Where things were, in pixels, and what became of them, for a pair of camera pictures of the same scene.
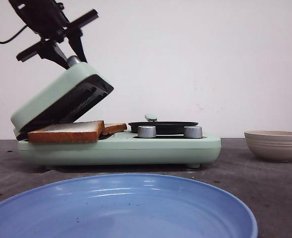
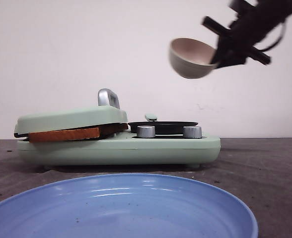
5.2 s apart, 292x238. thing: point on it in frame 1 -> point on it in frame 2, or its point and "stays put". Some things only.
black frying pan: (163, 128) stays put
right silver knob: (193, 132) stays put
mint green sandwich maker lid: (64, 98) -> (108, 115)
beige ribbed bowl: (280, 146) -> (191, 58)
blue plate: (121, 206) stays put
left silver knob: (146, 131) stays put
